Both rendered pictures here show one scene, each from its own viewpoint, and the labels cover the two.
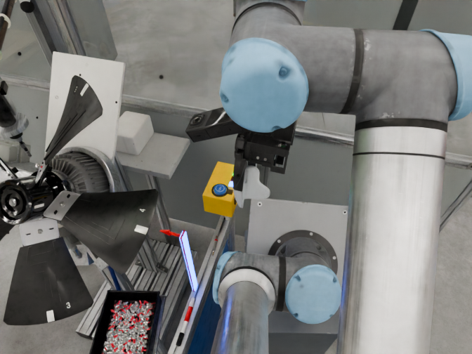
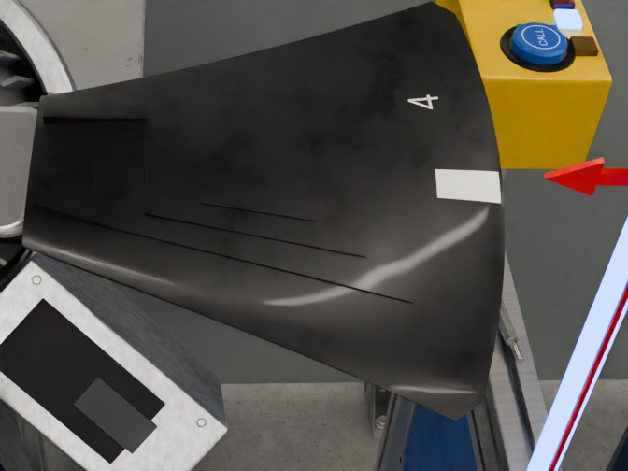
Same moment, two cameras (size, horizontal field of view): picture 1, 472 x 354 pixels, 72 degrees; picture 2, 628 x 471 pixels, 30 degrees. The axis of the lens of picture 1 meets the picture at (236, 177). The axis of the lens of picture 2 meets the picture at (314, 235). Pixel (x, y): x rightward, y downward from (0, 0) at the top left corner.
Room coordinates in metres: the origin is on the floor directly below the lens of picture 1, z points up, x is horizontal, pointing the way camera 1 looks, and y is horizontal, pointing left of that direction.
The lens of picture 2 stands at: (0.09, 0.49, 1.58)
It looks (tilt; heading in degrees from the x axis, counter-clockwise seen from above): 46 degrees down; 334
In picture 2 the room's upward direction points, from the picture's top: 7 degrees clockwise
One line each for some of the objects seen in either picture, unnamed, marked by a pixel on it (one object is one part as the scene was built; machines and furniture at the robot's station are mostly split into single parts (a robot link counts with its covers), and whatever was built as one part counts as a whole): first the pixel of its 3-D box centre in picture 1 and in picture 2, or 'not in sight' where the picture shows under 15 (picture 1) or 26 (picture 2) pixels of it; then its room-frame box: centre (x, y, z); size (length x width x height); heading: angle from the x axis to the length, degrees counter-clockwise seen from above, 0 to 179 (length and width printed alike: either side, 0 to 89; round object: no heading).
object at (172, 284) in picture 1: (142, 291); not in sight; (0.75, 0.54, 0.04); 0.62 x 0.45 x 0.08; 164
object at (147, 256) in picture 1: (131, 220); not in sight; (0.88, 0.50, 0.58); 0.09 x 0.05 x 1.15; 74
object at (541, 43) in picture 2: (220, 189); (538, 45); (0.66, 0.05, 1.08); 0.04 x 0.04 x 0.02
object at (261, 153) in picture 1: (265, 128); not in sight; (0.38, -0.04, 1.57); 0.09 x 0.08 x 0.12; 73
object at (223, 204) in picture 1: (224, 189); (511, 65); (0.71, 0.04, 1.02); 0.16 x 0.10 x 0.11; 164
